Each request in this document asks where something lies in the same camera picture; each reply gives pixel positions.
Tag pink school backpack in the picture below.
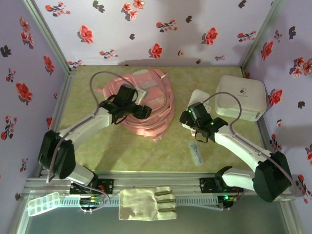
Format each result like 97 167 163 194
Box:
94 68 176 143

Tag white rectangular pencil case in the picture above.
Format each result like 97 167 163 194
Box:
182 89 212 134

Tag clear plastic tube case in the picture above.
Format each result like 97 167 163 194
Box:
188 140 204 167

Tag white storage box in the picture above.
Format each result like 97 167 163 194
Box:
214 75 267 122

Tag small controller circuit board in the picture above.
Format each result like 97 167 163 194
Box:
79 196 103 205
218 194 237 203

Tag beige cloth glove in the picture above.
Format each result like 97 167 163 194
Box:
118 186 178 221

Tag white tape packet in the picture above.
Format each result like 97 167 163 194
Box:
282 189 296 202

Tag clear plastic organizer box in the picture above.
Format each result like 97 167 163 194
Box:
27 192 61 217

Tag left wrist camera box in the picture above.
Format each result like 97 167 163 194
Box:
133 85 149 105

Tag aluminium table side rail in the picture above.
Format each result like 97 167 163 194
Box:
36 68 78 177
240 66 286 175

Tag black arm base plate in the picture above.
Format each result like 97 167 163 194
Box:
199 177 244 194
70 178 115 195

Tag long aluminium cross rail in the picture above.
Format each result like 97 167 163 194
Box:
24 172 290 195

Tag white slotted cable duct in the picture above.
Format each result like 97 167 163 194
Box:
59 195 219 206

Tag aluminium upright post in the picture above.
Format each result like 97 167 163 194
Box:
23 0 73 74
240 0 285 69

